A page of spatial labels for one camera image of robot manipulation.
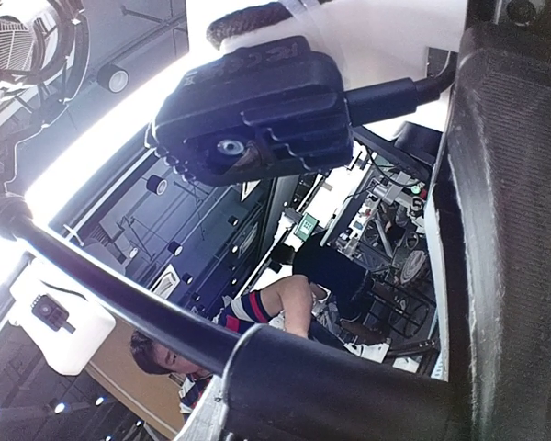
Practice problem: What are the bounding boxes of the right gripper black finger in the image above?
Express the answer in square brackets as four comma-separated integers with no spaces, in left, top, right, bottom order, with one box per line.
[447,23,551,440]

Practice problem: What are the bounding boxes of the black tripod stand with shock mount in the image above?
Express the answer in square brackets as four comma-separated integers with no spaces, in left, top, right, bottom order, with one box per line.
[0,0,460,441]

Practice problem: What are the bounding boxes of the person in striped shirt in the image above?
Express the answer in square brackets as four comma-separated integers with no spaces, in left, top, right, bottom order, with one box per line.
[129,243,396,414]

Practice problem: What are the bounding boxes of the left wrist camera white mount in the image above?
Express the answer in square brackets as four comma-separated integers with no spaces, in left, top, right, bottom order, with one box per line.
[145,1,466,187]

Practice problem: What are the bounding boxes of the white overhead camera box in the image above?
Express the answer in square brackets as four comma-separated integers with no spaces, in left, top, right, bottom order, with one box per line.
[8,260,116,376]

